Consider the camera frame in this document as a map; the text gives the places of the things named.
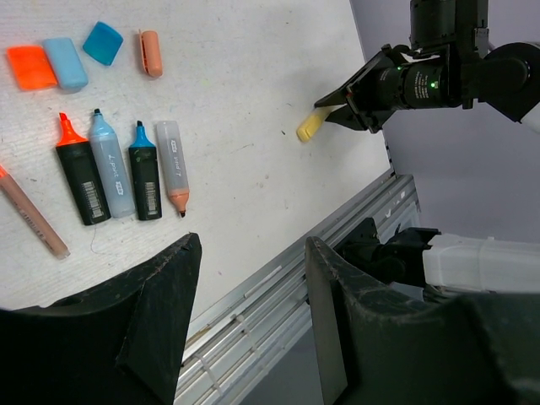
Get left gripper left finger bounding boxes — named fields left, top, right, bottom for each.
left=1, top=233, right=202, bottom=404

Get black orange-capped highlighter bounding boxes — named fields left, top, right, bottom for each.
left=56, top=112, right=111, bottom=226

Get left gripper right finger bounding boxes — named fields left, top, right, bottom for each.
left=305, top=237, right=539, bottom=404

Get pastel blue highlighter cap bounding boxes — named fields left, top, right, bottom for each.
left=42, top=37, right=89, bottom=91

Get thin orange highlighter pen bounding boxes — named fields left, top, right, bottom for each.
left=1, top=167, right=70, bottom=260

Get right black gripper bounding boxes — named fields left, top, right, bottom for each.
left=314, top=1, right=530, bottom=132

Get aluminium frame rails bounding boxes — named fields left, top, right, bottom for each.
left=174, top=174, right=419, bottom=404

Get pastel yellow highlighter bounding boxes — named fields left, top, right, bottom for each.
left=296, top=107, right=332, bottom=143

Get dark blue highlighter cap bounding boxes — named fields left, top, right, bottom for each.
left=83, top=21, right=123, bottom=66

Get pastel coral highlighter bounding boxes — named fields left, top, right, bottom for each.
left=156, top=121, right=190, bottom=218

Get orange highlighter cap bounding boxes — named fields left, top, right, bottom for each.
left=7, top=45, right=58, bottom=91

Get black blue-capped highlighter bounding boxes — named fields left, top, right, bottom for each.
left=128, top=121, right=162, bottom=221

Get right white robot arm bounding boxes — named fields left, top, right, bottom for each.
left=318, top=1, right=539, bottom=230

